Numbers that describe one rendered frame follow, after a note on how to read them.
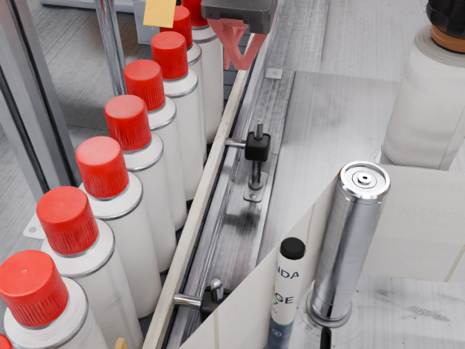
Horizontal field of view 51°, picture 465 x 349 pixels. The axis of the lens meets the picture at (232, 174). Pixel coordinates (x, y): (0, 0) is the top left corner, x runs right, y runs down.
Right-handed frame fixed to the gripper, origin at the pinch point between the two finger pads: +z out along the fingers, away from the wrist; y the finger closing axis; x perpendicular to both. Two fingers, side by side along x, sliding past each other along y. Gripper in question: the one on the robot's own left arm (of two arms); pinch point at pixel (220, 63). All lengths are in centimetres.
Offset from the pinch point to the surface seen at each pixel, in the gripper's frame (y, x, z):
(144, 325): -0.2, -24.9, 28.2
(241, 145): 5.1, -7.7, 10.8
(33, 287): -0.3, -44.5, 17.7
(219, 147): 2.7, -9.6, 11.3
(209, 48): 1.4, -13.6, 0.0
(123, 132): -0.6, -32.2, 9.4
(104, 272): 0.6, -37.2, 19.0
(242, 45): 0.3, 15.7, -5.0
